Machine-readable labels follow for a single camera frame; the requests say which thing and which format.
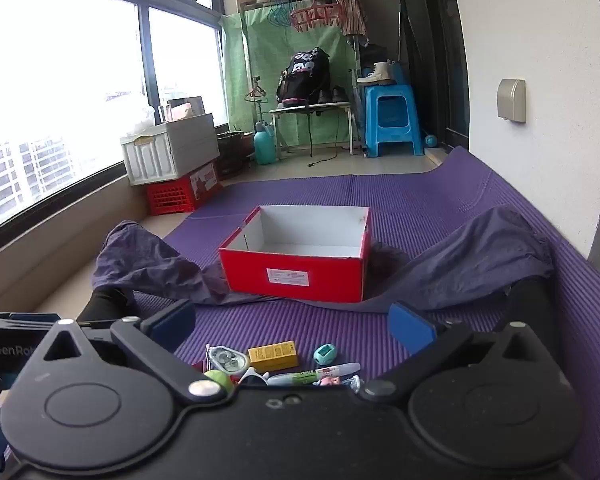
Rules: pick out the dark sliding door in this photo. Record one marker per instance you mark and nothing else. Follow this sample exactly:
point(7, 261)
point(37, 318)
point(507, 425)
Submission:
point(430, 35)

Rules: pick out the small teal plastic case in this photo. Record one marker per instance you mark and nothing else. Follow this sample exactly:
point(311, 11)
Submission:
point(325, 354)

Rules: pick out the white marker pen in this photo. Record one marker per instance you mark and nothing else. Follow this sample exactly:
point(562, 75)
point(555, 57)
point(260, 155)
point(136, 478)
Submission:
point(320, 373)

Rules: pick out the white boot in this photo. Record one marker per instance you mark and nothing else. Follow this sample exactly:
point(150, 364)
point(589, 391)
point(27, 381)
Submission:
point(377, 74)

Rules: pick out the small brown box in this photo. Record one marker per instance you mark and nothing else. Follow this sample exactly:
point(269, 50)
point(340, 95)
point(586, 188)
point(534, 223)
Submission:
point(186, 107)

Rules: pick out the pink clothes drying rack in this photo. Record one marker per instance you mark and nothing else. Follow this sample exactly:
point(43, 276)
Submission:
point(315, 15)

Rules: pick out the red cardboard box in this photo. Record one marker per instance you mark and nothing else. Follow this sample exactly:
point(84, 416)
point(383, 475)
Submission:
point(250, 270)

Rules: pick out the green cloth wardrobe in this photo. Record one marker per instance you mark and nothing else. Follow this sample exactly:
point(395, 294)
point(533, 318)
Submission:
point(260, 60)

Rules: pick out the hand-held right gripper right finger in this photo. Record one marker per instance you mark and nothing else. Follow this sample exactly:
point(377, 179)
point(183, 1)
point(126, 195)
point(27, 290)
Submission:
point(410, 329)

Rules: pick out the blue plastic stool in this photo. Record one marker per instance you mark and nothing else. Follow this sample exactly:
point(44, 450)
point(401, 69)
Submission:
point(392, 110)

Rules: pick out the grey wall socket cover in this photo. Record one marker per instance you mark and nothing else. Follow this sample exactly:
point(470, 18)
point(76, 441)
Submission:
point(511, 100)

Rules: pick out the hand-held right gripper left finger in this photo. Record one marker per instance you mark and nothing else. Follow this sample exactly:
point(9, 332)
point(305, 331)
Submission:
point(172, 321)

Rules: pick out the purple grey cloth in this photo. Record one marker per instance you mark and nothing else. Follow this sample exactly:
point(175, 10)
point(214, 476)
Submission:
point(480, 250)

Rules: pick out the green ball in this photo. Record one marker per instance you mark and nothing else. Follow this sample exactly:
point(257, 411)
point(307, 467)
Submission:
point(219, 380)

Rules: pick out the window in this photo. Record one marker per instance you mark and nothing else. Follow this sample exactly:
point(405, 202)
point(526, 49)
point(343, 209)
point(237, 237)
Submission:
point(142, 60)

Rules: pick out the small blue ball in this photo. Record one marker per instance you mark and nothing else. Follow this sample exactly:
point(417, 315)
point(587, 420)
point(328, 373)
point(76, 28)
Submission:
point(430, 141)

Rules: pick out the red plastic crate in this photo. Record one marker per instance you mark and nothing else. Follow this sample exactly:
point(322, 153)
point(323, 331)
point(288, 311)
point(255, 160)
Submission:
point(172, 197)

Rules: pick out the black backpack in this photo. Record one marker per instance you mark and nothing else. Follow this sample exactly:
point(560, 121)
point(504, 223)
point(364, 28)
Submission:
point(302, 75)

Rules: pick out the pair of black shoes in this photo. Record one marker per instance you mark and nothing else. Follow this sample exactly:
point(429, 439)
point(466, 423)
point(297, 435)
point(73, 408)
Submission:
point(332, 95)

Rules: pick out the black planter basket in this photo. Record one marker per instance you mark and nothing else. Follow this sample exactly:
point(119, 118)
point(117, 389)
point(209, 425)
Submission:
point(230, 152)

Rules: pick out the striped hanging cloth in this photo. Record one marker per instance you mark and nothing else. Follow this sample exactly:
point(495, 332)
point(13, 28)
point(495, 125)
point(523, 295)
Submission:
point(352, 12)

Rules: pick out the white folding crate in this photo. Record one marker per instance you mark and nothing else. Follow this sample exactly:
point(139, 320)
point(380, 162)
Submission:
point(170, 150)

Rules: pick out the teal clothes hangers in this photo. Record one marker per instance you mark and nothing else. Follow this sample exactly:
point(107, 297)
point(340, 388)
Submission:
point(279, 12)

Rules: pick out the purple ribbed floor mat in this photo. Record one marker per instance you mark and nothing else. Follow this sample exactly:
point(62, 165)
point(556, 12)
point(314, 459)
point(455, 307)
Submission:
point(305, 190)

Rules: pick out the pink metal binder clip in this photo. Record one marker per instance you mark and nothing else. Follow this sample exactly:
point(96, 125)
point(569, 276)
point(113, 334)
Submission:
point(330, 383)

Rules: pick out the small yellow carton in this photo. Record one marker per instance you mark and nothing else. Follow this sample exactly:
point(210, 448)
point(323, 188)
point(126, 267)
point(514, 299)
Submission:
point(273, 356)

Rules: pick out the small white toy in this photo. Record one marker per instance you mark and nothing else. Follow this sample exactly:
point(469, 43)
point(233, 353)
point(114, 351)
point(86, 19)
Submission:
point(252, 376)

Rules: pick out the clear plastic bag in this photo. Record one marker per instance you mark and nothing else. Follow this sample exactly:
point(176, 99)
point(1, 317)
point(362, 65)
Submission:
point(144, 119)

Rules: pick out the clear correction tape dispenser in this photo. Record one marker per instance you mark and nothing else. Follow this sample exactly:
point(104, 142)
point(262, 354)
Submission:
point(225, 358)

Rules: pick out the small white table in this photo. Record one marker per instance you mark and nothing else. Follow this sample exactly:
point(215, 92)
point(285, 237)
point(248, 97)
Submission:
point(310, 108)

